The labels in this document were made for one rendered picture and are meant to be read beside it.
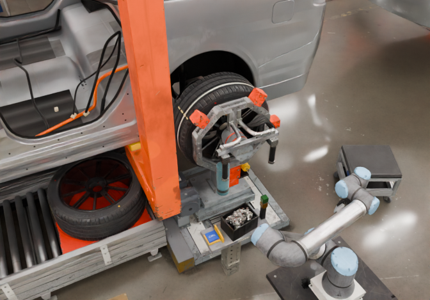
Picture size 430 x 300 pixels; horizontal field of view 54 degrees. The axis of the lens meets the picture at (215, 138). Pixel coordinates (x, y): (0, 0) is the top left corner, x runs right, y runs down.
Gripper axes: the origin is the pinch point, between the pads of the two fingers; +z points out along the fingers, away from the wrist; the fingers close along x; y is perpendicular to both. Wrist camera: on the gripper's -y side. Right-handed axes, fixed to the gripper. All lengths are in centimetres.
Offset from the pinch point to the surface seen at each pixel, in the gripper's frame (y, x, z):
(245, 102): -39, -68, -45
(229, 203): -45, -71, 52
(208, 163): -27, -87, -2
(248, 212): -2, -58, 12
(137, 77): 15, -119, -89
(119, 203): -5, -143, 22
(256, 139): -22, -59, -31
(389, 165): -80, 49, 25
